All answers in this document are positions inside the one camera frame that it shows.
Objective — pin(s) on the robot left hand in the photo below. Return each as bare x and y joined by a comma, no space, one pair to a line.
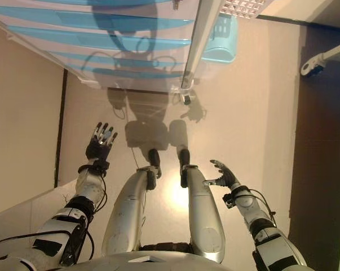
97,149

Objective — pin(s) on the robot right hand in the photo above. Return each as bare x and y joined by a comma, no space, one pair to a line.
229,177

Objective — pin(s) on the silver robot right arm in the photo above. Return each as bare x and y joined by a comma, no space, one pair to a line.
267,231

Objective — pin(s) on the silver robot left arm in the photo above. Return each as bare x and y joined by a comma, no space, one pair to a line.
59,223

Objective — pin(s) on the translucent blue plastic drawer cabinet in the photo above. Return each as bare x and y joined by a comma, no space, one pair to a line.
88,36

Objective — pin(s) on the silver robot right leg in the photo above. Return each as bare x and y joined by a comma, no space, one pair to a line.
202,214

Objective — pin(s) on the silver robot leg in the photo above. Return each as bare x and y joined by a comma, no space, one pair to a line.
202,214
127,214

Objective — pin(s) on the silver robot left leg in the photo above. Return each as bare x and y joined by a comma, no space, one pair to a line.
127,214

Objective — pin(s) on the black cabinet caster wheel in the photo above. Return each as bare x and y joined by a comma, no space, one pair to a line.
187,99

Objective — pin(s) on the white low ledge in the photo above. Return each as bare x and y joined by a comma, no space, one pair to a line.
26,203

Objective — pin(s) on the dark brown wooden door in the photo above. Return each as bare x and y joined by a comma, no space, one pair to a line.
322,155

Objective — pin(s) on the silver robot torso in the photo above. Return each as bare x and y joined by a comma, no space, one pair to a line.
147,261

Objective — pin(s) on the light blue plastic basket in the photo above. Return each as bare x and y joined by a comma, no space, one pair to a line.
221,42

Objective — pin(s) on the white rack leg with caster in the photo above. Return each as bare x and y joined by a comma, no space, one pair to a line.
322,59

